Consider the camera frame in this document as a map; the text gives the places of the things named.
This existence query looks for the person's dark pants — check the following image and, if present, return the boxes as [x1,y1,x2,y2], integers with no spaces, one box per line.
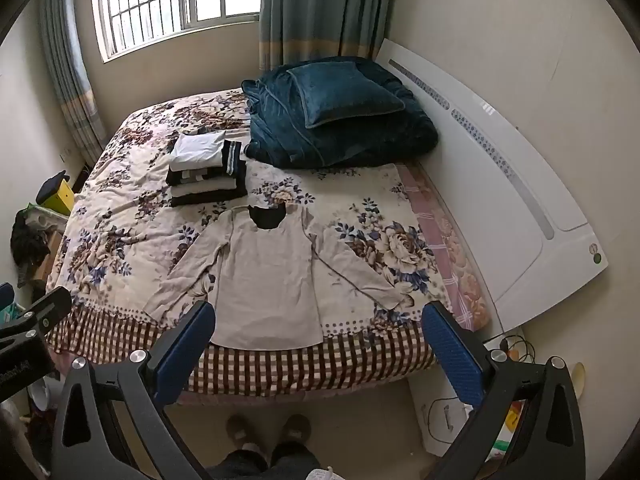
[207,442,322,480]

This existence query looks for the floral bed blanket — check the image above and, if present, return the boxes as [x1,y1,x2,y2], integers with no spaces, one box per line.
[45,87,442,399]

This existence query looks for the beige long-sleeve shirt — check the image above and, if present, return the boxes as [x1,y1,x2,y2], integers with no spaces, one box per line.
[159,205,416,351]

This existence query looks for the white bed headboard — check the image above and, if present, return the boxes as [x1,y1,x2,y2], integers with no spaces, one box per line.
[375,37,610,333]

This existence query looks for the pink floral mattress pad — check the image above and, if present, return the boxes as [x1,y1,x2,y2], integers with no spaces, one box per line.
[397,162,493,333]

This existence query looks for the black floor cable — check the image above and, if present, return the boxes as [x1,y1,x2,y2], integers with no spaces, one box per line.
[499,329,537,362]

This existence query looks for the beige round object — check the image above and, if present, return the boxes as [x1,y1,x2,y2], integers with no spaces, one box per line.
[571,362,587,402]

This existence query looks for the dark striped folded garment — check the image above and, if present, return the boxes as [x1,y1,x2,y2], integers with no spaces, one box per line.
[220,140,245,177]

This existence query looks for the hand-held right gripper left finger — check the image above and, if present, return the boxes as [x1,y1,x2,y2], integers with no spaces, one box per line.
[50,301,217,480]

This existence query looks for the black object on yellow box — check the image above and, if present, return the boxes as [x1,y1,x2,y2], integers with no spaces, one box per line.
[38,170,69,202]

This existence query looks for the stack of folded clothes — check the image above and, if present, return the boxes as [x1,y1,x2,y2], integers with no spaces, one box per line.
[170,159,249,208]

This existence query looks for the brown slipper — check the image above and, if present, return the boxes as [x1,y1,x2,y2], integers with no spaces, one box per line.
[277,414,312,450]
[226,414,262,455]

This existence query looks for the white plastic rack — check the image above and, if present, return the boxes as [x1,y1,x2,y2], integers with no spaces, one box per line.
[27,204,71,232]

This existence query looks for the teal folded quilt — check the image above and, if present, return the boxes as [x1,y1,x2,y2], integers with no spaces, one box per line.
[241,56,440,169]

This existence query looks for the yellow box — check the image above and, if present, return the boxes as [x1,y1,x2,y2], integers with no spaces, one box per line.
[40,180,76,214]

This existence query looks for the teal striped curtain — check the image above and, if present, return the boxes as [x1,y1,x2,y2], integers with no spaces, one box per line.
[257,0,397,74]
[37,0,109,166]

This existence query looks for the black white striped folded garment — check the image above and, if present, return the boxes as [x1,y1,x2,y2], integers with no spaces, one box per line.
[166,166,223,185]

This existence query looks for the cardboard box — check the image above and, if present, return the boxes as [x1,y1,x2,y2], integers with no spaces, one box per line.
[30,232,64,284]

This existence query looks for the barred window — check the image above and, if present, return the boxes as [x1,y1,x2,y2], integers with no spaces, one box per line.
[90,0,263,64]

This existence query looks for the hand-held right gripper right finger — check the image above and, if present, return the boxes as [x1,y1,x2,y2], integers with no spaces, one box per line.
[421,301,587,480]

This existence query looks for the white flat box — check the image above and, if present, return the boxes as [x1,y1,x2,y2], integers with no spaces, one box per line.
[407,374,475,457]

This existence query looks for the white folded shirt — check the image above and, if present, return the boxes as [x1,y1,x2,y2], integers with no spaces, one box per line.
[169,132,227,171]

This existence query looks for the colourful packet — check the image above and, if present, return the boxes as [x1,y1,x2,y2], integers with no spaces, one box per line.
[494,399,527,462]

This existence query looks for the dark heaped clothing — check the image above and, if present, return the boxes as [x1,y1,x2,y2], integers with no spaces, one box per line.
[10,209,52,267]

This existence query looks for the teal pillow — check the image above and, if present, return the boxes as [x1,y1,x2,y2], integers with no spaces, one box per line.
[286,61,406,129]

